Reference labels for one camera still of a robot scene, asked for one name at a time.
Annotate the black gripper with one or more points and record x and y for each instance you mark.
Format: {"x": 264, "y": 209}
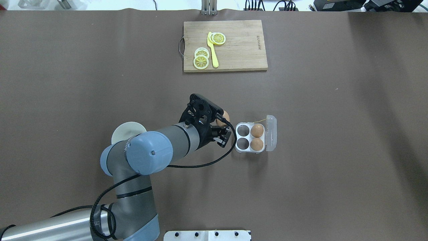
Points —
{"x": 204, "y": 137}

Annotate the brown egg from bowl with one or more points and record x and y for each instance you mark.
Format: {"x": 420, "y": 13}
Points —
{"x": 226, "y": 117}

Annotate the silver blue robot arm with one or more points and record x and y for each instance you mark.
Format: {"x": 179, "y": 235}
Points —
{"x": 127, "y": 209}

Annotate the clear plastic egg box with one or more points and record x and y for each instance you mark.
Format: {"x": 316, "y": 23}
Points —
{"x": 269, "y": 137}

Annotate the brown egg lower slot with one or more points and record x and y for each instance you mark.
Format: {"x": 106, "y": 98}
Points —
{"x": 257, "y": 144}

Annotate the brown egg slot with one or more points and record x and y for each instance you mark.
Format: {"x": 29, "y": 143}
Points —
{"x": 257, "y": 144}
{"x": 257, "y": 130}

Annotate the brown egg upper slot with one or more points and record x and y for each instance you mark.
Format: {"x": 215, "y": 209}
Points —
{"x": 257, "y": 130}

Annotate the yellow plastic knife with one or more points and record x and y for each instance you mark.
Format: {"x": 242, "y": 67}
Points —
{"x": 215, "y": 62}

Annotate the lemon slice lower pair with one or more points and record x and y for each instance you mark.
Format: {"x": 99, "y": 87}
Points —
{"x": 201, "y": 62}

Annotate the lemon slice pair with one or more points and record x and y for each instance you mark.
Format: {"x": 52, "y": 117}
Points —
{"x": 202, "y": 52}
{"x": 201, "y": 62}

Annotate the lemon slice top pair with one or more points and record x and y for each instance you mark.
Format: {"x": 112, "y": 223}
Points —
{"x": 202, "y": 52}

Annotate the wooden cutting board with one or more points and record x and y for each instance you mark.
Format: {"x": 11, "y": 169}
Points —
{"x": 243, "y": 50}

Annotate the white ceramic bowl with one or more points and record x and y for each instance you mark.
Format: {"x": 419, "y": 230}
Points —
{"x": 127, "y": 130}

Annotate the lemon slice near blade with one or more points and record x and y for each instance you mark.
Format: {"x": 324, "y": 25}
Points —
{"x": 217, "y": 38}

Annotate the black power strip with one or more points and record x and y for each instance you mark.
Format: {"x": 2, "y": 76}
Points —
{"x": 270, "y": 5}

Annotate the black monitor stand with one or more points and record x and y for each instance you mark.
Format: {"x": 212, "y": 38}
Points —
{"x": 366, "y": 5}

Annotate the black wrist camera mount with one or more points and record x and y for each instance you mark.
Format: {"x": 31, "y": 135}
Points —
{"x": 200, "y": 110}

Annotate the aluminium frame post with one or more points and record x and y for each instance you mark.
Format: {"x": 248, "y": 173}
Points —
{"x": 209, "y": 7}

